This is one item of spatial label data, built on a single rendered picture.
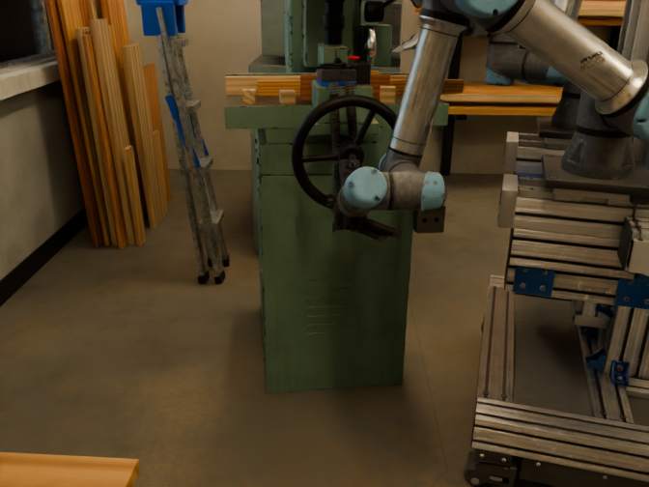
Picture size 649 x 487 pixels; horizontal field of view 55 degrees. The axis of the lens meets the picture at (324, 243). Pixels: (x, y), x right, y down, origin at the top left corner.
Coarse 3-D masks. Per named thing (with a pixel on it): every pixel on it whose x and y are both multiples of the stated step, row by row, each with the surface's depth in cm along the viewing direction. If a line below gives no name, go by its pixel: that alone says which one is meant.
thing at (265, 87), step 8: (264, 80) 176; (272, 80) 176; (280, 80) 177; (288, 80) 177; (296, 80) 177; (392, 80) 179; (400, 80) 179; (448, 80) 181; (456, 80) 181; (264, 88) 175; (272, 88) 176; (280, 88) 176; (288, 88) 176; (296, 88) 177; (400, 88) 180; (448, 88) 182; (456, 88) 182
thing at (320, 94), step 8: (312, 80) 164; (312, 88) 163; (320, 88) 153; (344, 88) 153; (360, 88) 154; (368, 88) 154; (312, 96) 164; (320, 96) 153; (328, 96) 154; (368, 96) 155; (344, 112) 156; (360, 112) 156; (368, 112) 156; (320, 120) 156; (328, 120) 156; (344, 120) 156; (360, 120) 157
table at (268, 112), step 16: (240, 96) 175; (256, 96) 176; (272, 96) 176; (400, 96) 178; (240, 112) 162; (256, 112) 162; (272, 112) 163; (288, 112) 163; (304, 112) 164; (240, 128) 164; (256, 128) 164; (272, 128) 165; (288, 128) 165; (320, 128) 156; (368, 128) 158
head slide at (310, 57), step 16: (304, 0) 179; (320, 0) 177; (352, 0) 178; (304, 16) 181; (320, 16) 179; (352, 16) 180; (304, 32) 183; (320, 32) 181; (352, 32) 182; (304, 48) 185; (352, 48) 184; (304, 64) 187
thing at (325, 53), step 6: (318, 48) 181; (324, 48) 170; (330, 48) 170; (336, 48) 170; (342, 48) 170; (348, 48) 171; (318, 54) 181; (324, 54) 170; (330, 54) 170; (336, 54) 170; (342, 54) 171; (348, 54) 171; (318, 60) 182; (324, 60) 171; (330, 60) 171; (342, 60) 171
